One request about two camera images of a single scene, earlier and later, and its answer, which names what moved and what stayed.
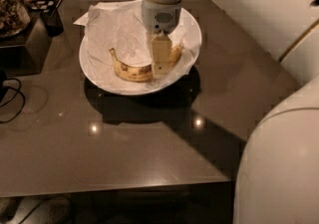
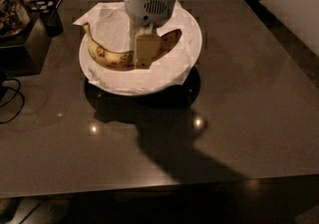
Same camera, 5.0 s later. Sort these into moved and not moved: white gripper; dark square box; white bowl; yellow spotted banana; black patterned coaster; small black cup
Moved: white gripper; yellow spotted banana
Not moved: small black cup; white bowl; black patterned coaster; dark square box
